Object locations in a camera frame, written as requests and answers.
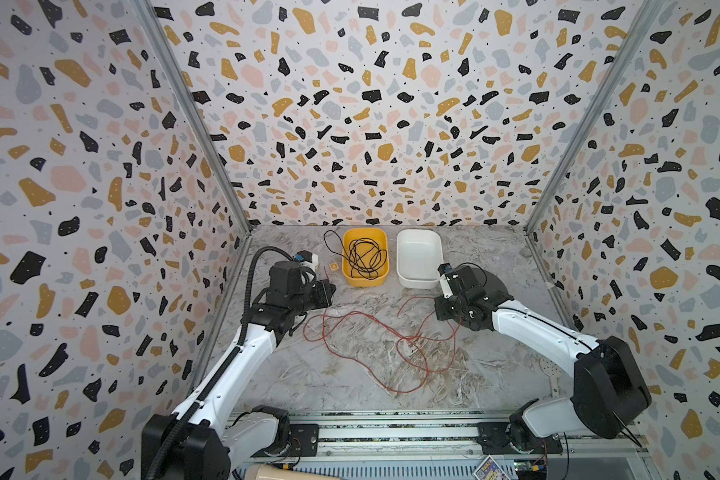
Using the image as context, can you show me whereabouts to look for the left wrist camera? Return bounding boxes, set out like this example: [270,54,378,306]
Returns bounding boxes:
[294,250,319,270]

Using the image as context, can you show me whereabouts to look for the black cable spool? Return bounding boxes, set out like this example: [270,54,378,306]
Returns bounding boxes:
[483,271,511,304]

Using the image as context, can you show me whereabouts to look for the colourful sticker card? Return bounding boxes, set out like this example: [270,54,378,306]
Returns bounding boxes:
[472,456,510,480]

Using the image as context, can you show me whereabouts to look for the beige cylinder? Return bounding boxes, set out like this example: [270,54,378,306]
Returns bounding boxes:
[244,464,339,480]

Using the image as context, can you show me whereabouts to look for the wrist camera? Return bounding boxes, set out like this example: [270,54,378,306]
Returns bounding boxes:
[294,250,319,270]
[437,263,453,299]

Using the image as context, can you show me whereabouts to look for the white plastic bin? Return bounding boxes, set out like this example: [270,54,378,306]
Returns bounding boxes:
[396,229,444,289]

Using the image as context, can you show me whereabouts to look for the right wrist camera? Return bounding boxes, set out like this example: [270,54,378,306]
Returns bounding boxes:
[437,263,453,299]

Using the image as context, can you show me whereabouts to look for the black cable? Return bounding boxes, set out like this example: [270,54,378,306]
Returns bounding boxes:
[322,229,389,281]

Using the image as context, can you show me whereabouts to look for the aluminium mounting rail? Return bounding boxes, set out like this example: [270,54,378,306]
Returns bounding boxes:
[140,410,652,466]

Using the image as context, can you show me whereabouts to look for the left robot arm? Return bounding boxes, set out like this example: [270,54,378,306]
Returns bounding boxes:
[141,248,336,479]

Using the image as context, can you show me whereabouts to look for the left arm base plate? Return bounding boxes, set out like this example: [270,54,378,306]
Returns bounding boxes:
[252,423,320,461]

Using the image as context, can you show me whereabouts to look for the yellow plastic bin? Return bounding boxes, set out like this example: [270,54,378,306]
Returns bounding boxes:
[342,227,390,288]

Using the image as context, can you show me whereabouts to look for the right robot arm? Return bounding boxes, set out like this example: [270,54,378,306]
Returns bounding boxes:
[434,263,652,452]

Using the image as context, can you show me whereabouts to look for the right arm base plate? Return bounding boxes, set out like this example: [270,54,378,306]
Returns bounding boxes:
[476,422,564,455]

